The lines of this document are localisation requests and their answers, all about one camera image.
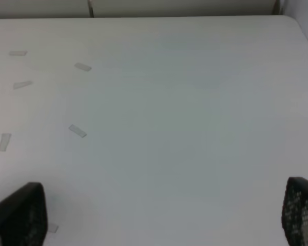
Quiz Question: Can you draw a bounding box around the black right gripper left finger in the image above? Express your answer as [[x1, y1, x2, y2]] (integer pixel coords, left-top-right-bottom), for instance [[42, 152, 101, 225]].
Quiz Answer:
[[0, 182, 48, 246]]

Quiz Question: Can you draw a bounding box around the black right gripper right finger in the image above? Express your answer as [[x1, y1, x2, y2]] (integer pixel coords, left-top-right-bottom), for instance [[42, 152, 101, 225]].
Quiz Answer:
[[281, 177, 308, 246]]

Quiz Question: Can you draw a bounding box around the clear tape strip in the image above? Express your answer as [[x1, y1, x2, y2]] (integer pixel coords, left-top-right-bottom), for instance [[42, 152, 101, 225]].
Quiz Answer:
[[9, 51, 27, 56], [13, 80, 33, 90], [48, 223, 59, 233], [69, 125, 87, 138], [0, 133, 12, 152], [74, 63, 92, 72]]

